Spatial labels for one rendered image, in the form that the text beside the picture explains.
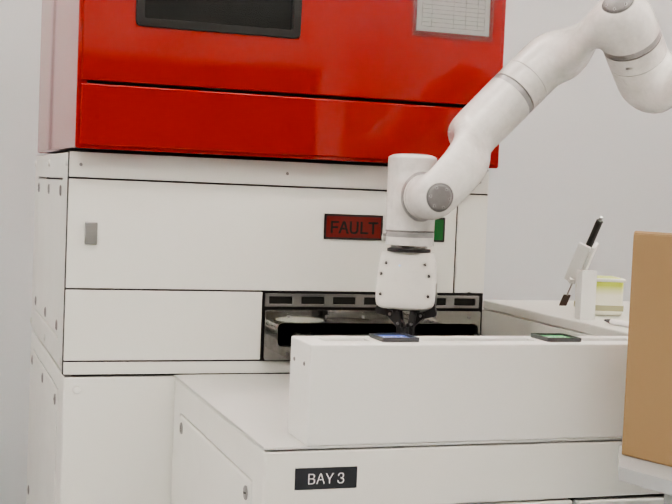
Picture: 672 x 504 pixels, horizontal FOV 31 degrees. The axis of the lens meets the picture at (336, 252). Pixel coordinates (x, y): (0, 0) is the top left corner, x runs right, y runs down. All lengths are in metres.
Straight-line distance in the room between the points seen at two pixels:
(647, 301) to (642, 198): 2.66
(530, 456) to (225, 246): 0.75
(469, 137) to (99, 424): 0.84
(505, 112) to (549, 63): 0.12
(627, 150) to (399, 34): 2.12
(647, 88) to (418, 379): 0.70
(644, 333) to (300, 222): 0.81
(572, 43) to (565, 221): 2.12
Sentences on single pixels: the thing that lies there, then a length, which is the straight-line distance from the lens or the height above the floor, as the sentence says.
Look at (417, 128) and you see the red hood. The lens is 2.33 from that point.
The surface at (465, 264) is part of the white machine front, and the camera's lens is 2.43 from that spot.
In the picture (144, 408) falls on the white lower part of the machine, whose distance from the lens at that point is 2.28.
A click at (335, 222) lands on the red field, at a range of 2.32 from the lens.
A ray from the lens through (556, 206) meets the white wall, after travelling 4.21.
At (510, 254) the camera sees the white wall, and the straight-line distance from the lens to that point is 4.14.
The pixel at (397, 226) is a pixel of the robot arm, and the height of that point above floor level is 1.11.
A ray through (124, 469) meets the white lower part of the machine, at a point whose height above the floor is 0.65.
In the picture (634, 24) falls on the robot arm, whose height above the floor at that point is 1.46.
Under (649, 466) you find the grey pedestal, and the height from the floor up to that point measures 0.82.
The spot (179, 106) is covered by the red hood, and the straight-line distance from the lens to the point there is 2.20.
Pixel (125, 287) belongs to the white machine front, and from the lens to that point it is 2.24.
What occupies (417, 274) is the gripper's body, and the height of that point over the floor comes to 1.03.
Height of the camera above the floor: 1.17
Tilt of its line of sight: 3 degrees down
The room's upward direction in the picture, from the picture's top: 2 degrees clockwise
